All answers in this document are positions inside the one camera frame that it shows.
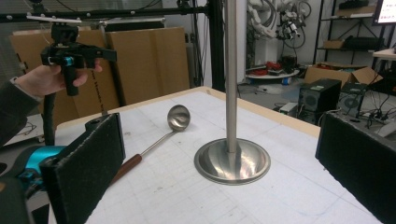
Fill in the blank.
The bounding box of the open cardboard box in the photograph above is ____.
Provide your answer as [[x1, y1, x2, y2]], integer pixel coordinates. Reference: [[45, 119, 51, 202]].
[[304, 63, 384, 89]]

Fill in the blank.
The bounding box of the computer monitor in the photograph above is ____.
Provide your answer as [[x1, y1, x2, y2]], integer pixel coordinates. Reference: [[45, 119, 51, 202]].
[[372, 0, 396, 26]]

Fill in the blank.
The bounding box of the small white power box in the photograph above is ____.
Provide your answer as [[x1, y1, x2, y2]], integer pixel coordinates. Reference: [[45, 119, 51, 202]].
[[278, 102, 299, 117]]

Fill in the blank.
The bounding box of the white grid mat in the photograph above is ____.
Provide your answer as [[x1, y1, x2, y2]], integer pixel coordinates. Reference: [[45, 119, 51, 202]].
[[48, 90, 382, 224]]

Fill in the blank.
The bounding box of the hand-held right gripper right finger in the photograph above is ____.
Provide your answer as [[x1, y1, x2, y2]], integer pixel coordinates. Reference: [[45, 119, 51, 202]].
[[315, 111, 396, 224]]

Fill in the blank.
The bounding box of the round white table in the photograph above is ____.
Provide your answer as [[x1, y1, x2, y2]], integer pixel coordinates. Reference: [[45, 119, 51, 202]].
[[245, 68, 301, 80]]

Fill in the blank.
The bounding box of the black metal frame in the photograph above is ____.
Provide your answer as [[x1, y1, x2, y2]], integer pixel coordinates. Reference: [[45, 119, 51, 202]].
[[0, 0, 226, 93]]

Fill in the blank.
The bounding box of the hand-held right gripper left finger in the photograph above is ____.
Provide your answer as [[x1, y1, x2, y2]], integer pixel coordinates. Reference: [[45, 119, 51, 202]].
[[39, 112, 127, 224]]

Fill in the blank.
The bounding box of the red cable bundle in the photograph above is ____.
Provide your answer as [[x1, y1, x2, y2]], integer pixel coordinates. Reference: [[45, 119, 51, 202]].
[[251, 61, 283, 77]]

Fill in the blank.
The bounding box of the white power strip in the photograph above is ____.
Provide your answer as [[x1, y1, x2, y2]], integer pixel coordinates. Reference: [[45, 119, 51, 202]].
[[376, 120, 396, 138]]

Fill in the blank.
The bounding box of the steel utensil stand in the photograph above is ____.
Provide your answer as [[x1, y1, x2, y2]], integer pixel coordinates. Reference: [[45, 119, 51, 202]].
[[193, 0, 272, 186]]

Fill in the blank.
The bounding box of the white robot with cables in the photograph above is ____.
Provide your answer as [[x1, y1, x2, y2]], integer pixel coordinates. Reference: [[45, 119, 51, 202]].
[[247, 0, 310, 50]]

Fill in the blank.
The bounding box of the steel ladle with brown handle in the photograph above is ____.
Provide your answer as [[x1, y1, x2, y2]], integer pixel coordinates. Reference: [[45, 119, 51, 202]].
[[110, 104, 191, 186]]

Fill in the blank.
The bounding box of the brown cardboard sheet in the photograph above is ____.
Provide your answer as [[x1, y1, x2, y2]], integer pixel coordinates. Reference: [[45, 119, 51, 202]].
[[10, 29, 121, 129], [106, 26, 191, 106]]

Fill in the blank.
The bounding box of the black metal shelf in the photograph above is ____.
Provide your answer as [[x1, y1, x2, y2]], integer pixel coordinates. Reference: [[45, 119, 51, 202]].
[[312, 0, 396, 67]]

